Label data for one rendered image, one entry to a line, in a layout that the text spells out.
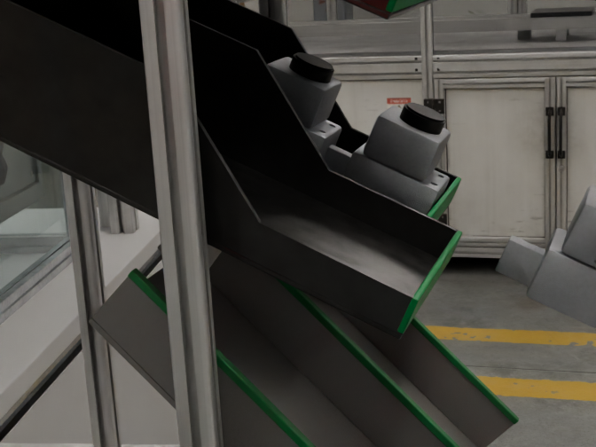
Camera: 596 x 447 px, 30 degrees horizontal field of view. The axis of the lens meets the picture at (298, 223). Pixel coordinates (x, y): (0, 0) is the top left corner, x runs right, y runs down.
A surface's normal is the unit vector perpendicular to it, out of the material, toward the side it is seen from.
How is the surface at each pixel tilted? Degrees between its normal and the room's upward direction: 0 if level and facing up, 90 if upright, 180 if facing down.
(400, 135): 90
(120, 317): 90
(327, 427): 45
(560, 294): 90
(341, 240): 25
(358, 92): 90
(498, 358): 0
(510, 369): 0
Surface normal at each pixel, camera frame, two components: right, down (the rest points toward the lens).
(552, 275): -0.31, 0.26
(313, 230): 0.35, -0.87
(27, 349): -0.06, -0.97
